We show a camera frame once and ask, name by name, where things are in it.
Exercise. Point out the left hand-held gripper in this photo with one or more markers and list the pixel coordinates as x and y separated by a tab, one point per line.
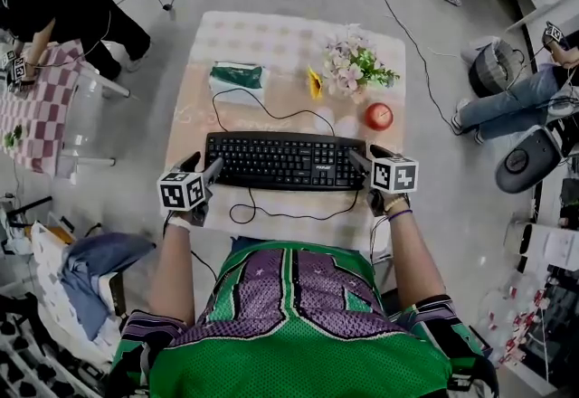
181	190

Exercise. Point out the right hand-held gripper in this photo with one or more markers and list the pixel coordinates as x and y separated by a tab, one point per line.
393	174

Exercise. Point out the black keyboard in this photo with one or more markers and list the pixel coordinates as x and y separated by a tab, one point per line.
271	161

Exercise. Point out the person's right forearm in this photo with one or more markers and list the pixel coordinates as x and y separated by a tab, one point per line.
414	256

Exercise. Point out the person's left forearm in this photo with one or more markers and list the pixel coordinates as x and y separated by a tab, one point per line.
174	269

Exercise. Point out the red apple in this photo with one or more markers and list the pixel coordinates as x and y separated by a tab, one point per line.
378	116

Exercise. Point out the yellow sunflower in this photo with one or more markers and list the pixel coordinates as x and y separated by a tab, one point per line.
314	84

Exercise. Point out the pink flower bouquet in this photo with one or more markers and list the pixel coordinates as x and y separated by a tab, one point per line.
350	66

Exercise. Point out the green tissue packet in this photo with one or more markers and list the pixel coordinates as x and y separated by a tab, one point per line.
237	75

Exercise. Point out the clear plastic chair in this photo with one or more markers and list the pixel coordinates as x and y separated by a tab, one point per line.
90	116

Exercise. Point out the pale checkered tablecloth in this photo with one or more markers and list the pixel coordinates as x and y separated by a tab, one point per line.
280	43

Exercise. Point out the blue cloth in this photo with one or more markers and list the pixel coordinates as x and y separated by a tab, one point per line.
99	269

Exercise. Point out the grey round stool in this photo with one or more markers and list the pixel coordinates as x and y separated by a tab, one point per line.
490	70

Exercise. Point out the grey office chair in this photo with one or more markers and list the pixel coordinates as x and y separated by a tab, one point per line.
527	161

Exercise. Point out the pink checkered tablecloth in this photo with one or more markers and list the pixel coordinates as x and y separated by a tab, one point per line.
40	116

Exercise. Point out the green purple jersey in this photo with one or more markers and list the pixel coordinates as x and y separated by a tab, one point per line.
289	333

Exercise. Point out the pack of water bottles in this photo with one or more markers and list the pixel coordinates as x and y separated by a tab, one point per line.
511	319

